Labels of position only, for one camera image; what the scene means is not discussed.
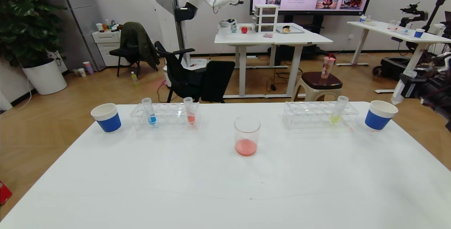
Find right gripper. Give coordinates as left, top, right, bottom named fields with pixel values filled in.
left=399, top=73, right=434, bottom=99

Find red pigment test tube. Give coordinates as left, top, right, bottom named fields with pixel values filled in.
left=184, top=97, right=197, bottom=125
left=391, top=70, right=418, bottom=105

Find blue pigment test tube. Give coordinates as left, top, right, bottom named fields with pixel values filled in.
left=141, top=98, right=157, bottom=126

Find yellow pigment test tube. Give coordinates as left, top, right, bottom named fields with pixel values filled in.
left=330, top=95, right=349, bottom=124

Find clear plastic test tube rack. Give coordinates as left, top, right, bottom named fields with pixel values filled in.
left=283, top=101, right=359, bottom=130
left=130, top=102, right=200, bottom=131

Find clear glass beaker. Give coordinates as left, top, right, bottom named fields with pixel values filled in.
left=234, top=116, right=261, bottom=157

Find black wheeled robot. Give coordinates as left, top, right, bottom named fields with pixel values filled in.
left=372, top=2, right=451, bottom=81

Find white standing desk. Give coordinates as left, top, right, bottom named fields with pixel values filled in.
left=336, top=21, right=451, bottom=94

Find blue white paper cup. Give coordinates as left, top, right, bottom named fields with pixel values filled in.
left=91, top=103, right=122, bottom=133
left=364, top=100, right=399, bottom=131

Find drink cup with red straw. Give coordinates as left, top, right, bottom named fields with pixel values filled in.
left=320, top=54, right=336, bottom=79

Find brown topped plastic stool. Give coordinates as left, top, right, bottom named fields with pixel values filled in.
left=292, top=72, right=343, bottom=102

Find grey tray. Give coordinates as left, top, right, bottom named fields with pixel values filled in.
left=276, top=25, right=305, bottom=34

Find white double desk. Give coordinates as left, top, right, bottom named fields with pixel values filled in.
left=214, top=23, right=334, bottom=99

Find white desktop drawer organizer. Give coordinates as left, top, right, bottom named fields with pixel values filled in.
left=253, top=5, right=279, bottom=33

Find black office chair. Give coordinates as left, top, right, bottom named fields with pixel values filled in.
left=155, top=41, right=236, bottom=103

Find dark green jacket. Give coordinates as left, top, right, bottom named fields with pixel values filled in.
left=120, top=22, right=161, bottom=72

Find black four-legged chair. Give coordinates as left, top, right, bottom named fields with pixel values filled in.
left=109, top=43, right=141, bottom=78

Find white drawer cabinet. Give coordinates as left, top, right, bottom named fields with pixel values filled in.
left=92, top=30, right=128, bottom=68

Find grey tall cabinet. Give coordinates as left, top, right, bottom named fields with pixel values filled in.
left=58, top=0, right=107, bottom=72

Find white plant pot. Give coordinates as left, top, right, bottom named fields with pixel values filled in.
left=22, top=58, right=67, bottom=95

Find green potted plant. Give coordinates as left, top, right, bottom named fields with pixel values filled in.
left=0, top=0, right=67, bottom=68

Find red box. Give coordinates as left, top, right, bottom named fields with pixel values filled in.
left=0, top=181, right=13, bottom=205

